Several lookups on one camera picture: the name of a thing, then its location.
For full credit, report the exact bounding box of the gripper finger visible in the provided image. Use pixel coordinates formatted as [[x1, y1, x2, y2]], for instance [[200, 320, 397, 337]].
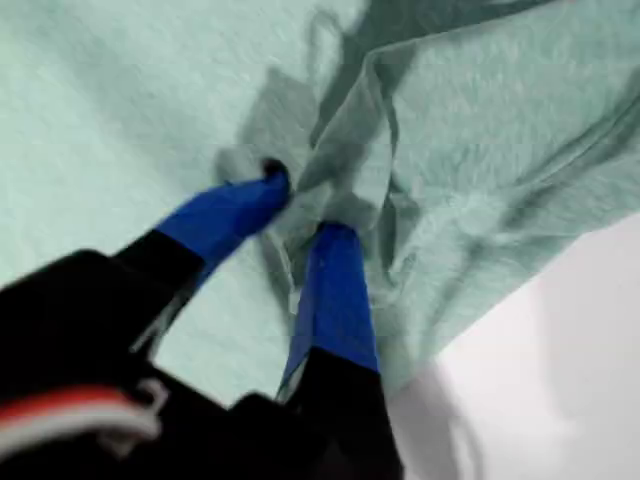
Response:
[[277, 223, 396, 431], [117, 159, 292, 301]]

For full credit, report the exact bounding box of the pale green T-shirt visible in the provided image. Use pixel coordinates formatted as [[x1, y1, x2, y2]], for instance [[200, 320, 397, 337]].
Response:
[[0, 0, 640, 401]]

